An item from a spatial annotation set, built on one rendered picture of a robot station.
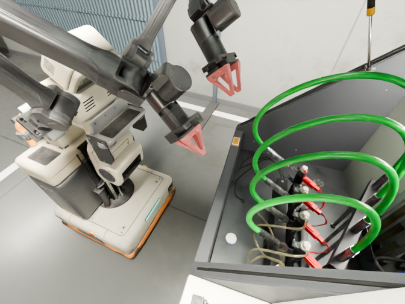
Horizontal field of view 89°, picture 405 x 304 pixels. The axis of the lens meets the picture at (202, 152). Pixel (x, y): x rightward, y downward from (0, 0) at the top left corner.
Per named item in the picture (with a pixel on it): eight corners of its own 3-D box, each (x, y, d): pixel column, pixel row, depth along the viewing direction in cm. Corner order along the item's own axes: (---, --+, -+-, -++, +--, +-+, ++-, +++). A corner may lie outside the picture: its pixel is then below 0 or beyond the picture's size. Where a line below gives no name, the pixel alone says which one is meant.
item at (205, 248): (231, 151, 113) (235, 129, 102) (240, 153, 112) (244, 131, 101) (194, 274, 73) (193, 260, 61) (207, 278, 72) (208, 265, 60)
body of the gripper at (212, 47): (238, 58, 58) (226, 32, 57) (222, 61, 50) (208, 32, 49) (220, 70, 62) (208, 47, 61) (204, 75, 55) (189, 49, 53)
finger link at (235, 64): (252, 84, 59) (236, 53, 57) (243, 88, 53) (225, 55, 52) (232, 95, 63) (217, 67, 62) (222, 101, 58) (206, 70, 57)
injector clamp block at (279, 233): (268, 198, 89) (277, 177, 78) (292, 204, 87) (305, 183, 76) (258, 287, 67) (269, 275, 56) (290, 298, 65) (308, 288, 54)
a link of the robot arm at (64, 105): (43, 101, 66) (35, 114, 64) (51, 88, 60) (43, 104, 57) (73, 116, 72) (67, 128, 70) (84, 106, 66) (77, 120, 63)
